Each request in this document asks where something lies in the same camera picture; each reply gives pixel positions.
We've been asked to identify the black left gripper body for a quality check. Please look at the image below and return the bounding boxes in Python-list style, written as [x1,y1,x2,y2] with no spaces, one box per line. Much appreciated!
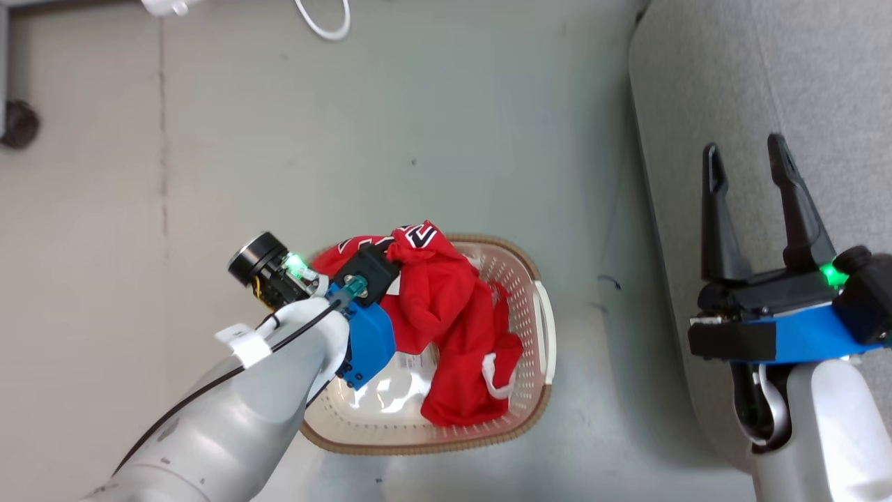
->
[228,231,330,311]

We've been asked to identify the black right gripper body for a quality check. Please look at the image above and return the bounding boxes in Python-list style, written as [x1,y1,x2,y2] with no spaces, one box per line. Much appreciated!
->
[697,245,892,344]

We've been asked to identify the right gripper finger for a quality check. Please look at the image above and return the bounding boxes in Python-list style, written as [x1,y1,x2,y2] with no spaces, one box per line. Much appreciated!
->
[767,133,838,273]
[700,143,753,283]

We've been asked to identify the red numbered sports jersey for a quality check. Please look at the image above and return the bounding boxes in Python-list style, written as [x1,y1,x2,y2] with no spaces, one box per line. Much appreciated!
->
[311,220,462,281]

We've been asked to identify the red velvet garment white trim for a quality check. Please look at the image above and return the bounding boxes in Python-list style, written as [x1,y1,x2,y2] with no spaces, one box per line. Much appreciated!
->
[380,244,524,428]

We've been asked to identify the beige plastic laundry basket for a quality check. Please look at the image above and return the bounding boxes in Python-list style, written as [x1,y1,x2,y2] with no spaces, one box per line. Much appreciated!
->
[300,234,558,456]

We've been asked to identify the grey fabric sofa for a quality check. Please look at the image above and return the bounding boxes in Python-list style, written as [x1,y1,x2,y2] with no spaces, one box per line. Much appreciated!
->
[627,0,892,482]

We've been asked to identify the white plastic object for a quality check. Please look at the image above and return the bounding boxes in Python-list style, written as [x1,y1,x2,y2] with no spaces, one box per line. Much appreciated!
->
[139,0,204,18]

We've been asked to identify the dark round caster wheel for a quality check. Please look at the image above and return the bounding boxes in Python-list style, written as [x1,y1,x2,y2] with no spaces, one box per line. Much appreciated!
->
[0,99,41,150]

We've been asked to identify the white cable clip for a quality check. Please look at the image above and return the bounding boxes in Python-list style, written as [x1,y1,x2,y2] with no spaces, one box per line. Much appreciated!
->
[215,322,273,370]

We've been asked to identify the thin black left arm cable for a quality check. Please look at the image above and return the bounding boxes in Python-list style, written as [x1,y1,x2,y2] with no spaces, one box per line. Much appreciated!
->
[114,300,344,476]

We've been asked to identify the white looped cable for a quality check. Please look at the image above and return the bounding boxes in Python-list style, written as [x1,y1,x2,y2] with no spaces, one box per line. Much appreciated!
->
[293,0,352,42]

